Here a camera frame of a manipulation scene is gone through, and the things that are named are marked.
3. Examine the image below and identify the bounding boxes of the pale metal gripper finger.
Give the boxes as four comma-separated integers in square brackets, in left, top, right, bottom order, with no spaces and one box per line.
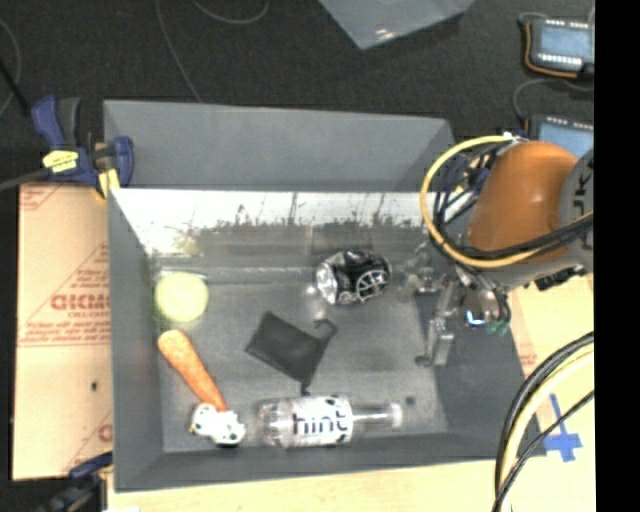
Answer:
[399,245,440,302]
[414,319,457,369]

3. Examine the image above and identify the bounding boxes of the grey metal bin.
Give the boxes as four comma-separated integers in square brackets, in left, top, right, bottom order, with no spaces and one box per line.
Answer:
[102,99,545,492]

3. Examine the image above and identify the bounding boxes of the clear plastic bottle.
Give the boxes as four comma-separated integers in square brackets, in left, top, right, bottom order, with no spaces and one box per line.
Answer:
[256,394,405,450]

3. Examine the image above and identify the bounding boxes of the black cloth pouch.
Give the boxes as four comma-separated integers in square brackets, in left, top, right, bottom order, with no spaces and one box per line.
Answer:
[244,310,339,397]

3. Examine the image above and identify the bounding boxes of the white toy animal, black spots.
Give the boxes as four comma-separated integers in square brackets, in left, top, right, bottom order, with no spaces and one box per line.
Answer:
[189,403,248,448]

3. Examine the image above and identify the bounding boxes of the yellow-green ball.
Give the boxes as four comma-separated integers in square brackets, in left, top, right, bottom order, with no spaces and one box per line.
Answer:
[153,271,211,324]

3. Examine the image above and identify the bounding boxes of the orange toy carrot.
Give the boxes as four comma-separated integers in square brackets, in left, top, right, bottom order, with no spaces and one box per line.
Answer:
[156,329,229,414]

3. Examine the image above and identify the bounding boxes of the brown cardboard board, red print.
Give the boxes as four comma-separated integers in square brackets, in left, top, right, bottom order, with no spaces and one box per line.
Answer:
[10,181,117,482]

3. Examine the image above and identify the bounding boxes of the black cylinder on white bracket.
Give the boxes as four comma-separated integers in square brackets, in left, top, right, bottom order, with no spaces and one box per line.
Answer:
[532,267,587,293]

